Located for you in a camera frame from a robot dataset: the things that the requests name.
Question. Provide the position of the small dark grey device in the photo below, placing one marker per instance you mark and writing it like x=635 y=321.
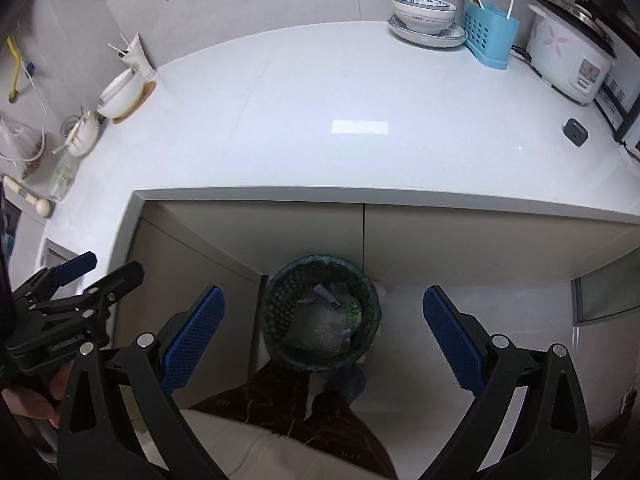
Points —
x=575 y=132

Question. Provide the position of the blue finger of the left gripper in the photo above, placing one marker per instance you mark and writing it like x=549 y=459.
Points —
x=114 y=286
x=75 y=268

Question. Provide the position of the wooden coaster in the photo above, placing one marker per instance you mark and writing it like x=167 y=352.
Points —
x=147 y=90

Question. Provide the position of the person's left hand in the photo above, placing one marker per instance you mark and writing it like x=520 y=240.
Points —
x=31 y=404

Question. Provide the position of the white cup with sticks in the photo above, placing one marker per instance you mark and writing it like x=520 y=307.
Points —
x=134 y=57

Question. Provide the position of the beige cabinet doors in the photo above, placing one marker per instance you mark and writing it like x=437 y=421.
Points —
x=512 y=271

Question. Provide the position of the purple stick sachet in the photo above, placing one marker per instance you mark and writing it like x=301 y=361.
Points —
x=327 y=295

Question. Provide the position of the white patterned ceramic bowl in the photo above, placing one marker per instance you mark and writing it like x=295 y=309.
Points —
x=428 y=16

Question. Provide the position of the blue plastic utensil holder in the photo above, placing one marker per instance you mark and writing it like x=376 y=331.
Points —
x=489 y=33

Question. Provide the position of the yellow handled brush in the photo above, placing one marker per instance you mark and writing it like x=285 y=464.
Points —
x=17 y=60

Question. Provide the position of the clear bubble wrap sheet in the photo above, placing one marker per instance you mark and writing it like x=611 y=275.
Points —
x=320 y=328

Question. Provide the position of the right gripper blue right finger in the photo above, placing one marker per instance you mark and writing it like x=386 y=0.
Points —
x=460 y=337

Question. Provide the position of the white floral rice cooker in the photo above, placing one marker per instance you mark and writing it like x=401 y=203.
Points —
x=569 y=50

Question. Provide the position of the microwave oven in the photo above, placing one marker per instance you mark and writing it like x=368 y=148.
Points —
x=621 y=111

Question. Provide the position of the blue rimmed ceramic plate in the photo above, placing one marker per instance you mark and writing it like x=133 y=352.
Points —
x=448 y=38

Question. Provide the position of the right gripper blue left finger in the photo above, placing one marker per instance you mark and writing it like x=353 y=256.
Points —
x=185 y=337

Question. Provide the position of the clear glass jar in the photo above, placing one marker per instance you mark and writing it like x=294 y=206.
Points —
x=63 y=176

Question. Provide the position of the wooden pestle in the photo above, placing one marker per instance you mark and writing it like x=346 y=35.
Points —
x=42 y=206

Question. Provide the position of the white bowl on coaster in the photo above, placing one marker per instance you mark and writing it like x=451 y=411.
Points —
x=121 y=94

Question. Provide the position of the black mesh trash bin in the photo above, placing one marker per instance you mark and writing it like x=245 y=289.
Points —
x=294 y=283

